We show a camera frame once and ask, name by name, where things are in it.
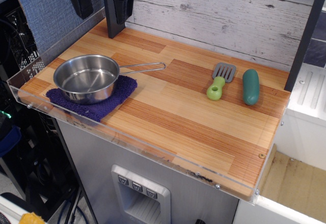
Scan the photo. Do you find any dark green toy pickle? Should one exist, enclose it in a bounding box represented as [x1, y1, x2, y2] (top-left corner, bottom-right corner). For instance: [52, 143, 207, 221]
[242, 69, 260, 105]

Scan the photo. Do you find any silver metal pot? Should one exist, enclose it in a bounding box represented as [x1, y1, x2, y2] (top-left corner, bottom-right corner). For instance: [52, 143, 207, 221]
[53, 54, 166, 105]

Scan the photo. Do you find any purple knitted cloth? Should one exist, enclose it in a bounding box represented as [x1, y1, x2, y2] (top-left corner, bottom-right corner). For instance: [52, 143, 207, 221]
[46, 75, 138, 122]

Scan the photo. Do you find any black plastic crate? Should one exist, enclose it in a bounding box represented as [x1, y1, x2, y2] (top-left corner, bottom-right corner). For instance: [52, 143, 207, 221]
[1, 2, 39, 80]

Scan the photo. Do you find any clear acrylic table guard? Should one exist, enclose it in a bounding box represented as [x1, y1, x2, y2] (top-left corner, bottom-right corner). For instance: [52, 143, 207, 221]
[9, 20, 290, 201]

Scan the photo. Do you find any silver toy fridge cabinet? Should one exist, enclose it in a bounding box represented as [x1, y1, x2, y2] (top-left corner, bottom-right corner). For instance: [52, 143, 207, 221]
[58, 121, 238, 223]

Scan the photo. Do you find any white toy sink counter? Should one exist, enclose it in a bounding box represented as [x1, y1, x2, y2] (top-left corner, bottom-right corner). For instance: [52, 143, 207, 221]
[234, 64, 325, 223]

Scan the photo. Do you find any dark grey left post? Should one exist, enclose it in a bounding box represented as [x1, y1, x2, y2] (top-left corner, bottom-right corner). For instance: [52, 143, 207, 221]
[104, 0, 125, 39]

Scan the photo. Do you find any dark grey post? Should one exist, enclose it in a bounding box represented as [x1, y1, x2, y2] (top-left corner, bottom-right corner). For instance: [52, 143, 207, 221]
[284, 0, 325, 92]
[104, 0, 125, 39]

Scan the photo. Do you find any grey spatula with green handle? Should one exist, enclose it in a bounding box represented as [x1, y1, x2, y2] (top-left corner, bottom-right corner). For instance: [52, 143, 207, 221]
[206, 63, 236, 101]

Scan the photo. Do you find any dark grey right post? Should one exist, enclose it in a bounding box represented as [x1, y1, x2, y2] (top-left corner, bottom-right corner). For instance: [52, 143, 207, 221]
[284, 0, 325, 92]

